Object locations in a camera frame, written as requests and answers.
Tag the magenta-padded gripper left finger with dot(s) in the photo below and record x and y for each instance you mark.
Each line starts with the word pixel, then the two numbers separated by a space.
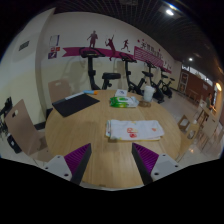
pixel 77 159

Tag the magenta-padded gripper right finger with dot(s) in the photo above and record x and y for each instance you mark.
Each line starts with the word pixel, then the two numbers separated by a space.
pixel 146 159

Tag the white printed towel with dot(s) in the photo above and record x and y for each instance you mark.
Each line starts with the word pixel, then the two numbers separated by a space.
pixel 140 130

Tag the black tablet folio case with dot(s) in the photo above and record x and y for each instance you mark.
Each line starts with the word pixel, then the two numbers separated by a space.
pixel 75 105

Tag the round brown coaster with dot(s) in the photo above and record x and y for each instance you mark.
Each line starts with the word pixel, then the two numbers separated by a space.
pixel 144 104

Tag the green wet wipes pack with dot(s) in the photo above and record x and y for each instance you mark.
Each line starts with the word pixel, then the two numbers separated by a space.
pixel 122 102

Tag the wooden chair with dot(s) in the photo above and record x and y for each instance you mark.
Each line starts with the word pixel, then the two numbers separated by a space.
pixel 59 90
pixel 21 130

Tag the blue and orange marker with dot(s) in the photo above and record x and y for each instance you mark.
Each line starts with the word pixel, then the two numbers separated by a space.
pixel 90 92

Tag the wooden chairs and tables group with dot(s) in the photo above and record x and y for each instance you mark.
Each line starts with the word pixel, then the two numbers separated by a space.
pixel 208 128

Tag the small white tissue pack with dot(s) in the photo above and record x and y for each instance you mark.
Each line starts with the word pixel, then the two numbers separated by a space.
pixel 121 92

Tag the person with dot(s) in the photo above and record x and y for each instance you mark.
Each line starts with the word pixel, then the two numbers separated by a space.
pixel 209 100

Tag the ceiling lights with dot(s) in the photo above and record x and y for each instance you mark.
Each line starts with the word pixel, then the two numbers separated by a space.
pixel 170 12

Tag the wall notice posters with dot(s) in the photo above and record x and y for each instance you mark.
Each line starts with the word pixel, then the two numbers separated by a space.
pixel 54 40

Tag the grey wall sign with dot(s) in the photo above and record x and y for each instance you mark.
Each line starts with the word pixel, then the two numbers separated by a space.
pixel 24 45

